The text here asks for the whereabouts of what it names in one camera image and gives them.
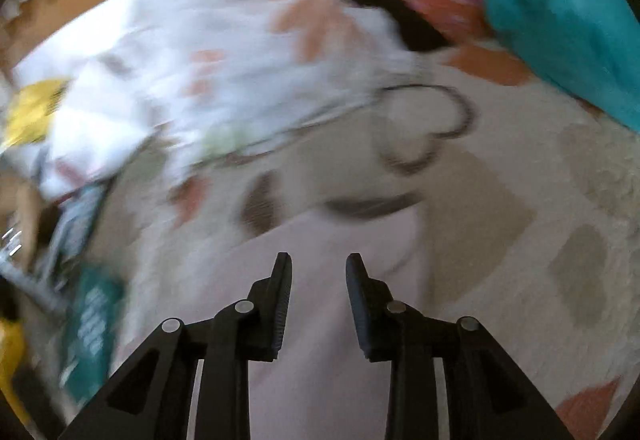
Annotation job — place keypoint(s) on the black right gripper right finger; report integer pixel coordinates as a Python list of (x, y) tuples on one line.
[(444, 372)]

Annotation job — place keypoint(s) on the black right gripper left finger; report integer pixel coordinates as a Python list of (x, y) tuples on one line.
[(197, 371)]

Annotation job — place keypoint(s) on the pale pink cloth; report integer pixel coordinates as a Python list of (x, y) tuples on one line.
[(320, 386)]

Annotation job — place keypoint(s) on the teal cardboard box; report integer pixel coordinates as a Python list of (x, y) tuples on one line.
[(90, 333)]

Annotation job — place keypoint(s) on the heart patterned quilt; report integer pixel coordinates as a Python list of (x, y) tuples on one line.
[(529, 206)]

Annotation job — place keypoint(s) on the white floral pillow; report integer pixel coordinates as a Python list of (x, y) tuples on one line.
[(208, 79)]

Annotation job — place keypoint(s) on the teal fleece bundle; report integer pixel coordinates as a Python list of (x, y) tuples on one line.
[(589, 48)]

